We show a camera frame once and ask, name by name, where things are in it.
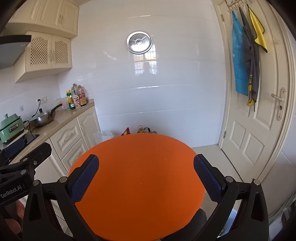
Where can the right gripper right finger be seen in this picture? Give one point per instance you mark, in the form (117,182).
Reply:
(251,221)

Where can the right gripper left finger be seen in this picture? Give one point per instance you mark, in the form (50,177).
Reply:
(40,221)

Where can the blue trash bin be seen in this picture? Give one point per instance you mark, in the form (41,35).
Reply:
(228,223)

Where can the person's left hand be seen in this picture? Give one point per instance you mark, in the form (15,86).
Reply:
(16,212)

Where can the black gas stove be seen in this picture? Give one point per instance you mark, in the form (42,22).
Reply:
(8,153)

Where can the green multi cooker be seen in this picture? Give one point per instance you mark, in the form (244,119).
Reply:
(11,127)

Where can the cream base cabinets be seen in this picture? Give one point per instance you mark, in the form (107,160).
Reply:
(70,135)

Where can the white panel door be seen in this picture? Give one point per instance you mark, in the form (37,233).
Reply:
(260,75)

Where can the green cap sauce bottle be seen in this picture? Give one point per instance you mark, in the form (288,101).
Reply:
(70,100)

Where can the white plastic floor bag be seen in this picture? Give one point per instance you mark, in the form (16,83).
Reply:
(102,136)

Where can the red label sauce bottle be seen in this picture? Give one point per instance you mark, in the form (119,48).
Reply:
(75,96)

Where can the brown oil bottle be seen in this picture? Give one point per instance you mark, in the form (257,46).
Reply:
(82,96)

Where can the round orange table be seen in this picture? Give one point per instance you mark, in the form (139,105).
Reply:
(145,188)

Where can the red snack bag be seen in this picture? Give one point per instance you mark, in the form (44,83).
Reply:
(126,132)

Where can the range hood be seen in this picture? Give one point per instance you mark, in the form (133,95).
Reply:
(11,48)

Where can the cooking oil jug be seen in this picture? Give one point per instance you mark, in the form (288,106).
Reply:
(141,129)

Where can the blue apron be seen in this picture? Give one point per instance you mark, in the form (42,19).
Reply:
(240,72)

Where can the yellow cloth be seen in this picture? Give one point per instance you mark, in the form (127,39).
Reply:
(259,30)

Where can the over-door hook rack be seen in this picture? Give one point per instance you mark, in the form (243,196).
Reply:
(235,4)

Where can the steel wok with handle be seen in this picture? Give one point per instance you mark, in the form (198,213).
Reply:
(44,118)

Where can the wall power socket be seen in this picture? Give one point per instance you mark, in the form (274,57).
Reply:
(42,100)

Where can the lattice wall cabinet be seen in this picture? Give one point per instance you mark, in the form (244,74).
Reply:
(45,55)

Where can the door handle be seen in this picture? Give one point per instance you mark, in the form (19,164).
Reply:
(281,103)

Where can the cream upper wall cabinets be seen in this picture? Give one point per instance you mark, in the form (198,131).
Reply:
(53,17)

